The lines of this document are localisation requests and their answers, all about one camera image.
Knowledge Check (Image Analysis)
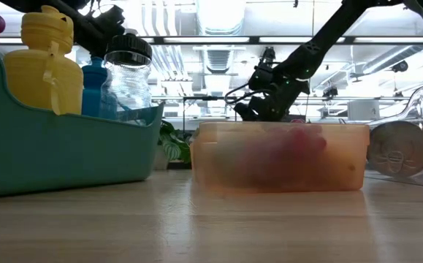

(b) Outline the black aluminium rig frame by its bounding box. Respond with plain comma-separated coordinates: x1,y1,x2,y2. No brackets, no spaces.
0,35,423,47

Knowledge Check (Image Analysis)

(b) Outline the red toy grape bunch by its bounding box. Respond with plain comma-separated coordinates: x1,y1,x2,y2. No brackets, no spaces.
247,117,329,183

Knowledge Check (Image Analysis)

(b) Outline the blue plastic bottle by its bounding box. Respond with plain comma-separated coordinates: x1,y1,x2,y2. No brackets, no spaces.
81,56,119,121

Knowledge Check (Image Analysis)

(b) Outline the silver ventilation duct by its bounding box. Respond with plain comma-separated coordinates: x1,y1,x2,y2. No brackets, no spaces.
195,0,248,74

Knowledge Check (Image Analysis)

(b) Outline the teal plastic bin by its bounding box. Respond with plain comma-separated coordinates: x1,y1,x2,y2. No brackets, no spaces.
0,39,165,200

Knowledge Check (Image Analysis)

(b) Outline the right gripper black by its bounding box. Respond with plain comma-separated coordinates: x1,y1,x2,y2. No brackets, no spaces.
234,47,310,122

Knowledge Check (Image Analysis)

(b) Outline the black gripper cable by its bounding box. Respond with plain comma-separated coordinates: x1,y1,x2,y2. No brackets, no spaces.
224,83,270,106

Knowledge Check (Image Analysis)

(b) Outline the orange translucent container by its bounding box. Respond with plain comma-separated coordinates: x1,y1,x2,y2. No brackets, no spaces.
190,121,371,194

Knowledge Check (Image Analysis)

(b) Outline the yellow plastic bottle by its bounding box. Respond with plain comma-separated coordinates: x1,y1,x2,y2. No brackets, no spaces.
3,5,84,116

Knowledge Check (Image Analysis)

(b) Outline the black ceiling spotlight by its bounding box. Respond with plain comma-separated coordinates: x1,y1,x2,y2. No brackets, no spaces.
391,59,409,73
260,46,276,65
322,85,339,100

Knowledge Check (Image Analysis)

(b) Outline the tin can red label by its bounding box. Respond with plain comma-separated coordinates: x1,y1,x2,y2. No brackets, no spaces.
366,120,423,179

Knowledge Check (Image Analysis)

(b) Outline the green striped leaf plant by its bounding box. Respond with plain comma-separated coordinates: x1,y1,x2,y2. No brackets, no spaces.
153,119,193,171

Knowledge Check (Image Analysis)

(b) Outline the clear bottle black cap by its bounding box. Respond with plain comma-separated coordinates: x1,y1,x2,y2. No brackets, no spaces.
100,28,153,123

